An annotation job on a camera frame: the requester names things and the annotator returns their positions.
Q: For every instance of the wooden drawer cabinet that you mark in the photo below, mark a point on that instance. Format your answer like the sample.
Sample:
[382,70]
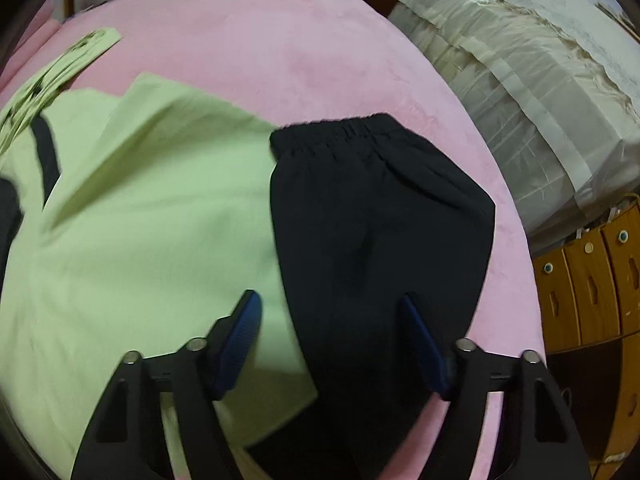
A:
[590,280]

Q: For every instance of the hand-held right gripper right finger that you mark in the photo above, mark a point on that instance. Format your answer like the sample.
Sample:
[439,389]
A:
[425,342]

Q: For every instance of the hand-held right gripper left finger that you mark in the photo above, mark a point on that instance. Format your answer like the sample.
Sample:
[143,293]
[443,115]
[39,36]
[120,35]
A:
[239,340]

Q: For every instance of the light green cloth bag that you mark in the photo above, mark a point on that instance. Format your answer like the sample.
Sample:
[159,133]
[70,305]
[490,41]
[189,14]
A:
[150,220]

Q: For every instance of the pink pillow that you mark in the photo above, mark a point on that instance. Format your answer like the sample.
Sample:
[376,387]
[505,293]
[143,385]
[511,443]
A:
[35,30]

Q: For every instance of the pink bed blanket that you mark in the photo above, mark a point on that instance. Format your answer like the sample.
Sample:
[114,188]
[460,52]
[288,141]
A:
[300,60]

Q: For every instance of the black pants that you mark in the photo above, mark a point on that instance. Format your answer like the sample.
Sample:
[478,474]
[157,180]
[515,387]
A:
[370,240]

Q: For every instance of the plastic-wrapped cream mattress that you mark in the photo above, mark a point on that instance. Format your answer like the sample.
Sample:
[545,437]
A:
[530,85]

